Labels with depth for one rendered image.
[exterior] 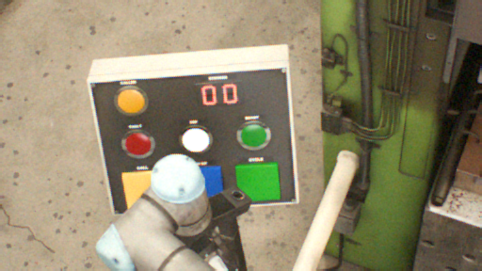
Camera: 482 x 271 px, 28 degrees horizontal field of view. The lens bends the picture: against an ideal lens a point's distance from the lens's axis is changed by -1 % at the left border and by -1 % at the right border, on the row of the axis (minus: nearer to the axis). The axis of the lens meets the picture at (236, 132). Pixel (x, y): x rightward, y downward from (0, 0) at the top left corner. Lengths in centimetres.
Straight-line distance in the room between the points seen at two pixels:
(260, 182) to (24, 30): 171
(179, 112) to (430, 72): 47
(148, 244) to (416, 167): 87
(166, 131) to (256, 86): 18
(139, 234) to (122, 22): 186
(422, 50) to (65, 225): 145
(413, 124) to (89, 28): 152
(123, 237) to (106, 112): 32
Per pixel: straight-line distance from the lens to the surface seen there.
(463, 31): 144
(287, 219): 281
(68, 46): 322
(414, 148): 207
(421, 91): 188
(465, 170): 179
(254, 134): 168
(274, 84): 164
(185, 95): 165
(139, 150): 171
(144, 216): 144
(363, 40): 175
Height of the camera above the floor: 256
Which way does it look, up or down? 60 degrees down
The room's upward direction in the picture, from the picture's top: 10 degrees counter-clockwise
